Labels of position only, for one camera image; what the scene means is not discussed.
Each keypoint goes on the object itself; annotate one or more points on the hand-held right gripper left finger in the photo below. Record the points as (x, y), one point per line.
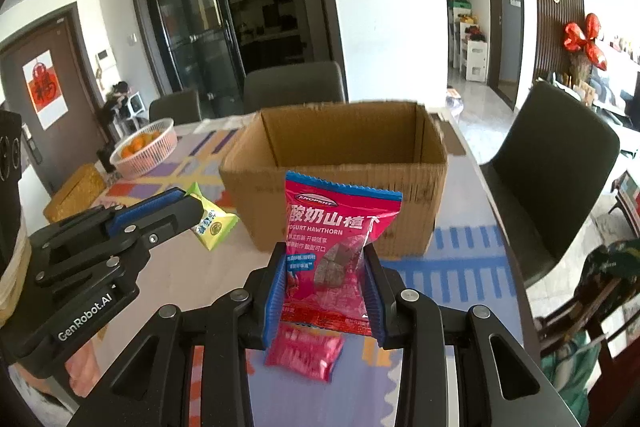
(272, 302)

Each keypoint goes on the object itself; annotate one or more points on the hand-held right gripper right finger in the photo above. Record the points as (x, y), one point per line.
(375, 307)

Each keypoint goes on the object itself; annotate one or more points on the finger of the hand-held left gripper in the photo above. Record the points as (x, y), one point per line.
(150, 207)
(170, 222)

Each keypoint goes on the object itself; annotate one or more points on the yellow-green snack packet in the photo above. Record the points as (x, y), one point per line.
(217, 222)

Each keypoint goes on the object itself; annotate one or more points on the pink snack packet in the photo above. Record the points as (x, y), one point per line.
(340, 232)
(305, 357)

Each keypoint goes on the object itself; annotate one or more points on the brown cardboard box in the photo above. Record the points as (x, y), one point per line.
(255, 217)

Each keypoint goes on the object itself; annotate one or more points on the white plastic basket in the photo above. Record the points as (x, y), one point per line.
(150, 162)

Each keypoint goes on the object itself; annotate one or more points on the pile of oranges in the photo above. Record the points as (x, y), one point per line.
(140, 144)

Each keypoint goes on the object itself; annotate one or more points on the yellow woven box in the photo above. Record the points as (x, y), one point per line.
(75, 197)

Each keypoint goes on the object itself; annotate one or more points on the black bag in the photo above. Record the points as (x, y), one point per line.
(115, 102)

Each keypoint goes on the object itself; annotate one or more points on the white intercom panel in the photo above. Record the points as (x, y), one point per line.
(105, 58)

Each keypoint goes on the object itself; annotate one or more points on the red and white door poster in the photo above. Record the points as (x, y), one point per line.
(45, 89)

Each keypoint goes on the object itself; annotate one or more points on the brown entrance door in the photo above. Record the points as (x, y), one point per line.
(75, 57)

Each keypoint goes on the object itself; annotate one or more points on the black glass sliding door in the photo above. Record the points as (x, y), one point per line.
(200, 7)

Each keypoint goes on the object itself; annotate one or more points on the teal and white cloth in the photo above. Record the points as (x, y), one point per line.
(570, 377)

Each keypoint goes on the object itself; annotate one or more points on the wooden chair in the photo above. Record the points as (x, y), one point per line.
(600, 302)

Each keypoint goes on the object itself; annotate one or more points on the large dark chair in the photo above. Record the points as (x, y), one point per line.
(555, 167)

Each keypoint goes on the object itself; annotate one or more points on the dark green printed cloth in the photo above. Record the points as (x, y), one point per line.
(610, 267)

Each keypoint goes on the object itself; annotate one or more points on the white shelf unit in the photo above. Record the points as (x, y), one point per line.
(472, 52)

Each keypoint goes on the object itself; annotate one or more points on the grey door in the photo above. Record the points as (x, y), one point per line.
(505, 17)

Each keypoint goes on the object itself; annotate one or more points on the red foil balloons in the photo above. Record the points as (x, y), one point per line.
(582, 39)

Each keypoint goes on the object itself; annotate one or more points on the row of small figurines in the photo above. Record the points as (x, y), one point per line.
(622, 49)

